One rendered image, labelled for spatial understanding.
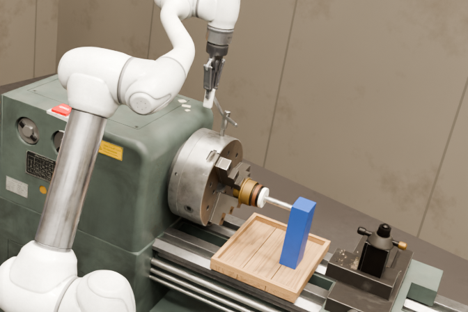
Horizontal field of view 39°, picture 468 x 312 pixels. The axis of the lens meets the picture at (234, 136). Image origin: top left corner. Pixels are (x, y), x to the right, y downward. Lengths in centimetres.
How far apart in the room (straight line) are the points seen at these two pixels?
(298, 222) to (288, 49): 250
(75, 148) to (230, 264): 68
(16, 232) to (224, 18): 107
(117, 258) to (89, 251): 11
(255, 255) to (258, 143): 260
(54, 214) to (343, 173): 299
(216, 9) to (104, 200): 72
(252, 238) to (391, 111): 211
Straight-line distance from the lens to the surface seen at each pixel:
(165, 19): 210
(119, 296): 174
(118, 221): 221
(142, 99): 170
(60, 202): 181
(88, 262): 237
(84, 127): 179
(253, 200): 219
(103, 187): 219
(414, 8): 412
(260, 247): 232
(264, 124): 475
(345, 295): 205
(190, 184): 213
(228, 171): 215
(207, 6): 221
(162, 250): 229
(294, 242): 220
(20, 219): 249
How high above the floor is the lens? 215
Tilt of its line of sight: 24 degrees down
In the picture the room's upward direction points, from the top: 10 degrees clockwise
